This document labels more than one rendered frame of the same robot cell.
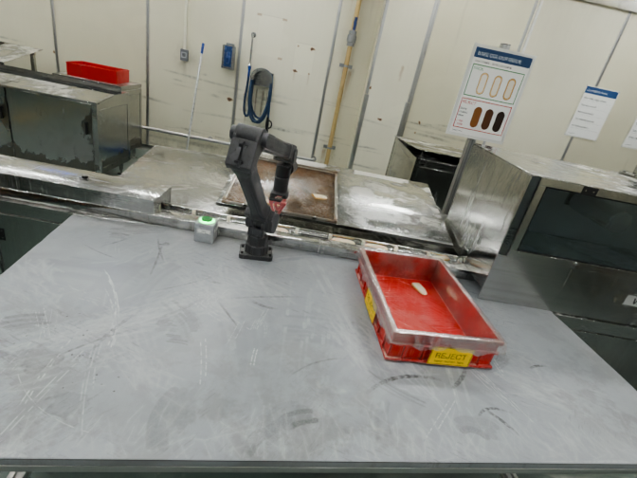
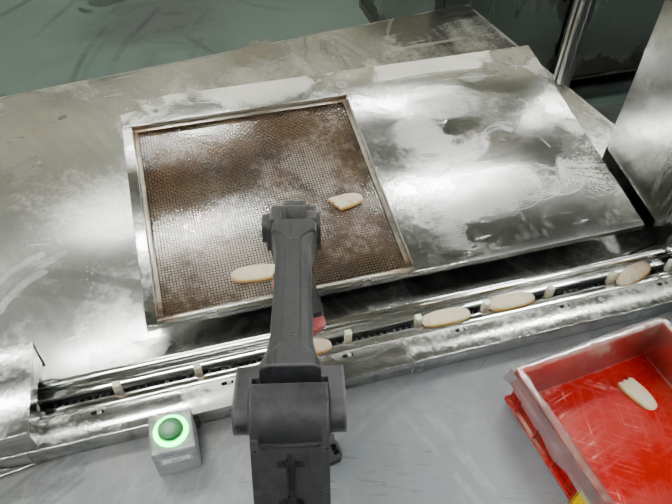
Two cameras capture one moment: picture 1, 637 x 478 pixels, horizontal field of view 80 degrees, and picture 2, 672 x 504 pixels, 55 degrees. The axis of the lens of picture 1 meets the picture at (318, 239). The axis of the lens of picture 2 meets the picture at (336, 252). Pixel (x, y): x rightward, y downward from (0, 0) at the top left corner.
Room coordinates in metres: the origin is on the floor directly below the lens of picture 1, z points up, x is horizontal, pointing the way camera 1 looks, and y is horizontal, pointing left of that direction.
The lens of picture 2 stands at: (0.74, 0.27, 1.84)
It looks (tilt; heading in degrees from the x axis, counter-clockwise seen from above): 47 degrees down; 348
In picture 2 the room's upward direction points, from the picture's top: 1 degrees clockwise
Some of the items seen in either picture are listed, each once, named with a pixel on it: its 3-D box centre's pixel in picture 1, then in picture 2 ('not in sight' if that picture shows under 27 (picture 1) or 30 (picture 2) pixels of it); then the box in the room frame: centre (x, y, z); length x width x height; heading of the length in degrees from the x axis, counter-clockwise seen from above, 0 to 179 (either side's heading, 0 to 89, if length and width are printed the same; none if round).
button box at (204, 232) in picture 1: (206, 233); (176, 445); (1.27, 0.42, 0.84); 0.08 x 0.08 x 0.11; 4
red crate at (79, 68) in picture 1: (99, 72); not in sight; (4.28, 2.71, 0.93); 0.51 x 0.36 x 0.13; 98
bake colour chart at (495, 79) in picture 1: (489, 96); not in sight; (2.20, -0.72, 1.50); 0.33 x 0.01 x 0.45; 94
